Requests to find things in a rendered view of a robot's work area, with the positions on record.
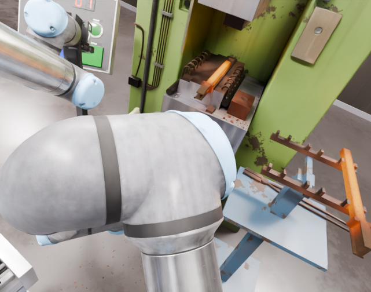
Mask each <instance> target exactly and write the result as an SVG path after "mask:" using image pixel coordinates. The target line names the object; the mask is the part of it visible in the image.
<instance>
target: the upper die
mask: <svg viewBox="0 0 371 292"><path fill-rule="evenodd" d="M270 2H271V0H198V3H200V4H203V5H205V6H209V7H211V8H214V9H217V10H220V11H222V12H225V13H228V14H231V15H234V16H236V17H239V18H241V19H244V20H248V21H250V22H252V21H253V20H255V19H256V18H257V17H258V16H259V15H260V14H261V13H262V12H263V11H264V10H265V9H266V8H268V7H269V5H270Z"/></svg>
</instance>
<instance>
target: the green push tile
mask: <svg viewBox="0 0 371 292"><path fill-rule="evenodd" d="M91 46H92V47H94V53H83V52H82V63H83V64H85V65H91V66H95V67H100V68H102V58H103V52H104V48H102V47H99V46H93V45H91Z"/></svg>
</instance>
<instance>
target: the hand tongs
mask: <svg viewBox="0 0 371 292"><path fill-rule="evenodd" d="M243 174H245V175H246V176H248V177H250V178H251V179H253V180H255V181H257V182H260V181H261V183H262V184H264V185H268V186H269V187H271V188H272V189H274V190H275V191H277V192H278V193H279V192H280V190H279V189H282V187H281V186H279V185H276V184H274V183H272V182H269V181H268V180H267V179H266V178H262V177H263V176H262V175H261V174H259V173H257V172H255V171H253V170H251V169H250V168H248V167H246V168H245V169H244V171H243ZM277 188H279V189H277ZM302 201H303V202H304V203H307V204H308V205H310V206H312V207H314V208H315V209H317V210H319V211H321V212H323V213H325V214H326V215H328V216H330V217H332V218H334V219H335V220H337V221H339V222H341V223H342V224H344V225H346V222H345V221H343V220H341V219H339V218H337V217H336V216H334V215H332V214H330V213H328V212H327V211H325V210H323V209H321V208H319V207H318V206H316V205H314V204H312V203H310V202H308V201H307V200H305V199H302ZM299 205H301V206H303V207H304V208H306V209H308V210H310V211H312V212H313V213H315V214H317V215H319V216H320V217H322V218H324V219H326V220H328V221H329V222H331V223H333V224H335V225H337V226H338V227H340V228H342V229H343V230H345V231H347V232H349V233H350V231H349V229H348V228H346V227H344V226H342V225H340V224H339V223H337V222H335V221H333V220H331V219H330V218H328V217H326V216H324V215H323V214H321V213H319V212H317V211H315V210H314V209H312V208H310V207H308V206H306V205H305V204H303V203H301V202H300V203H299Z"/></svg>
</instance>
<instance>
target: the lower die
mask: <svg viewBox="0 0 371 292"><path fill-rule="evenodd" d="M208 56H209V55H208ZM229 57H230V56H227V57H225V56H223V55H220V54H218V55H215V54H213V53H211V55H210V58H209V57H208V59H207V60H206V57H205V61H204V63H203V59H202V64H201V65H200V62H199V66H198V68H196V67H197V65H195V70H194V72H193V68H192V71H191V74H190V75H189V72H187V73H186V74H185V75H184V76H183V77H182V78H180V80H179V85H178V90H177V92H178V93H180V94H183V95H185V96H187V97H190V98H192V99H194V100H196V101H199V102H201V103H203V104H206V105H211V106H214V107H216V109H217V110H218V109H219V108H220V107H221V105H222V101H223V99H224V98H225V96H226V95H227V93H228V91H229V90H228V88H226V87H224V88H223V89H221V88H222V86H224V84H225V82H227V80H228V79H229V77H230V76H231V75H232V73H233V72H234V70H235V69H236V68H237V66H239V65H241V66H243V67H244V66H245V64H244V63H241V62H239V61H237V59H235V58H233V57H230V58H232V59H234V61H233V62H232V63H231V65H230V66H229V67H228V69H227V70H226V71H225V72H224V73H223V74H222V76H221V77H220V78H219V79H218V80H217V82H216V83H215V84H214V86H213V88H212V92H211V93H209V92H208V93H207V94H206V96H205V97H204V98H203V99H202V100H201V101H200V100H198V99H196V98H194V96H196V95H197V94H198V93H196V92H197V91H198V90H199V88H200V87H201V85H202V82H203V81H208V79H209V78H210V77H211V76H212V75H213V74H214V73H215V71H216V70H217V69H218V68H219V67H220V66H221V65H222V64H223V63H224V62H225V61H226V60H227V59H228V58H229Z"/></svg>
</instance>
